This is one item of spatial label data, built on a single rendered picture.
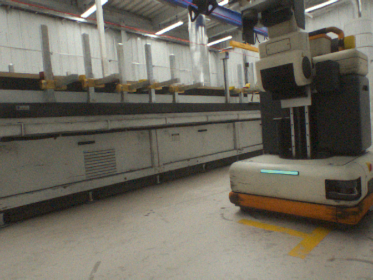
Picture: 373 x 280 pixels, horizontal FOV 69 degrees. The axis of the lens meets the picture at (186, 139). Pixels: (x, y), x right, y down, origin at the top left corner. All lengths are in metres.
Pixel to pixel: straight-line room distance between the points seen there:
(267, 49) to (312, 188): 0.69
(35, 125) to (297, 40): 1.44
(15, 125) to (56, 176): 0.49
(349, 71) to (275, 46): 0.38
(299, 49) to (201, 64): 6.13
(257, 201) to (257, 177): 0.12
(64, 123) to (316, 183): 1.41
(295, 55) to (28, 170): 1.66
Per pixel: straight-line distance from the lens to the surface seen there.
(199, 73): 7.38
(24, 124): 1.74
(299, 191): 1.34
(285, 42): 1.43
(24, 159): 1.97
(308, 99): 1.53
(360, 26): 9.91
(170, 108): 2.21
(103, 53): 3.13
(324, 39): 1.72
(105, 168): 2.17
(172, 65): 2.34
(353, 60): 1.58
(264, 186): 1.41
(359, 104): 1.58
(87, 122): 1.86
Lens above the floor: 0.50
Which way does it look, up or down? 3 degrees down
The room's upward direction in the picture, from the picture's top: 5 degrees counter-clockwise
